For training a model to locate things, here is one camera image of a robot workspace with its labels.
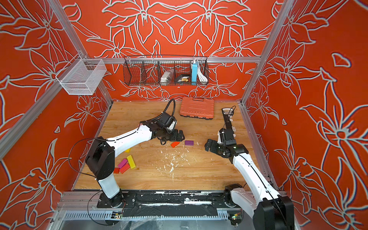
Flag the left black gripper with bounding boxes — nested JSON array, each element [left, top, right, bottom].
[[162, 128, 186, 142]]

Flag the short red block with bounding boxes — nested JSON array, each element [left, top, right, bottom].
[[171, 141, 180, 148]]

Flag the purple block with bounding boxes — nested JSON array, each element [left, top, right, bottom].
[[185, 140, 194, 146]]

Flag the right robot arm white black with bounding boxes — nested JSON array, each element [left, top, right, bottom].
[[204, 128, 295, 230]]

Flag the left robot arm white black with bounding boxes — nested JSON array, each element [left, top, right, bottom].
[[85, 113, 185, 207]]

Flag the black strip tool with white end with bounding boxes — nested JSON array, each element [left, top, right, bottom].
[[221, 105, 236, 132]]

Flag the red plastic tool case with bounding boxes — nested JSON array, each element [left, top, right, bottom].
[[179, 97, 215, 120]]

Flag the yellow long block front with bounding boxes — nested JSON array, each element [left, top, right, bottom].
[[126, 155, 136, 169]]

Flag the silver bag in basket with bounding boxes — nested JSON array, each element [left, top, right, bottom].
[[160, 70, 174, 86]]

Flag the magenta block front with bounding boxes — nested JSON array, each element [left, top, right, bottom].
[[118, 158, 128, 169]]

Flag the black box in basket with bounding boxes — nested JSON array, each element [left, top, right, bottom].
[[174, 74, 191, 83]]

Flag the red long block front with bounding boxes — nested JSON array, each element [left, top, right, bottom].
[[119, 164, 130, 174]]

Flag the light blue box in basket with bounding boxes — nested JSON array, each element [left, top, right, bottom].
[[191, 61, 198, 85]]

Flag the white cables in basket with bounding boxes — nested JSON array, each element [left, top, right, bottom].
[[197, 67, 209, 85]]

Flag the black wire wall basket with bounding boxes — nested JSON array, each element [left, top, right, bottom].
[[123, 55, 209, 86]]

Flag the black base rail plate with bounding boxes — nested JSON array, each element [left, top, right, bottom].
[[96, 190, 242, 219]]

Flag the white wire basket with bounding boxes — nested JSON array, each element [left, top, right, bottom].
[[57, 59, 107, 95]]

